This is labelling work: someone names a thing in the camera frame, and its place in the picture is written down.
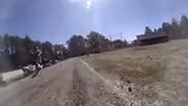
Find person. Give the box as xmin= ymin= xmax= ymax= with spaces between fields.
xmin=28 ymin=44 xmax=46 ymax=79

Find trees behind building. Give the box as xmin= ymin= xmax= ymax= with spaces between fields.
xmin=141 ymin=5 xmax=188 ymax=45

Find dry brown grass field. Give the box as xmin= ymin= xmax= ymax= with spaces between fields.
xmin=79 ymin=37 xmax=188 ymax=106

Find row of dark trees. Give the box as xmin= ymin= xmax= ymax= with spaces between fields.
xmin=0 ymin=0 xmax=134 ymax=74

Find low brown building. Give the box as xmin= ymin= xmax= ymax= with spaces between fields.
xmin=135 ymin=31 xmax=170 ymax=47

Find pale roadside ground strip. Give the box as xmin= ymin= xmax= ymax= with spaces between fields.
xmin=0 ymin=67 xmax=31 ymax=89

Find grey gravel dirt road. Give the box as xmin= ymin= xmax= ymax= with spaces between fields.
xmin=0 ymin=49 xmax=146 ymax=106

